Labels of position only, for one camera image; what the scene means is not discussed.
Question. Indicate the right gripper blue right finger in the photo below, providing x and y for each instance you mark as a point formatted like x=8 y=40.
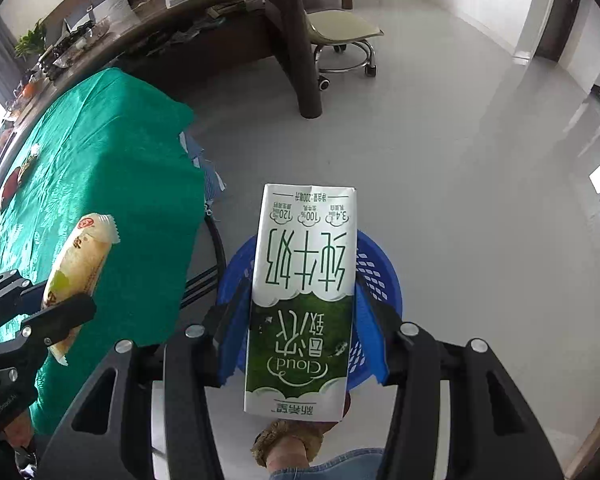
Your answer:
x=493 y=431

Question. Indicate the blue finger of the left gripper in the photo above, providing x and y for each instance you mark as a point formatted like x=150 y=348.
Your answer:
x=18 y=296
x=55 y=328

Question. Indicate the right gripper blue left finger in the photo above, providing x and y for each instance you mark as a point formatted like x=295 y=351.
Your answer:
x=106 y=432

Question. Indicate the yellow green snack wrapper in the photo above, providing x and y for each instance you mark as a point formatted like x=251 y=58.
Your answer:
x=77 y=267

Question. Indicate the blue plastic waste basket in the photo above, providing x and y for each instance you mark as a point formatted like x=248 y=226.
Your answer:
x=371 y=263

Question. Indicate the green white milk carton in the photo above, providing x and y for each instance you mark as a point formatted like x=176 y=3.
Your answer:
x=302 y=303

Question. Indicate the red snack bag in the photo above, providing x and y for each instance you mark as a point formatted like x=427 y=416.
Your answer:
x=10 y=188

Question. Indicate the person's left hand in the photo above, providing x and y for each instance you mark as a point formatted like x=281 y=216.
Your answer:
x=19 y=433

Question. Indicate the brown slipper foot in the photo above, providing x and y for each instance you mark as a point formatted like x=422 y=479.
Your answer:
x=285 y=444

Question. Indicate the gold foil snack wrapper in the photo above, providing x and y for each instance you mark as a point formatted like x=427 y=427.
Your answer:
x=29 y=162

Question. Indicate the green patterned tablecloth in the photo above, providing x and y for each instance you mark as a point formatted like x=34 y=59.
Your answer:
x=110 y=145

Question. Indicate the orange fruit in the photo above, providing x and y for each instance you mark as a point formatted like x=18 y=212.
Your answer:
x=28 y=91

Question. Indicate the grey curtain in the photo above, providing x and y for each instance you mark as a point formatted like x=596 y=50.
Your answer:
x=12 y=68

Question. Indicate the potted green plant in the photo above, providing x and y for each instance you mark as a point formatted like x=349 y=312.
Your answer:
x=32 y=42

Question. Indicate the beige rolling stool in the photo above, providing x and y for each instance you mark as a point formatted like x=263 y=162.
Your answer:
x=340 y=29

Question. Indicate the dark wooden long table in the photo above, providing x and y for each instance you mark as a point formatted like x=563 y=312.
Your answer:
x=173 y=47

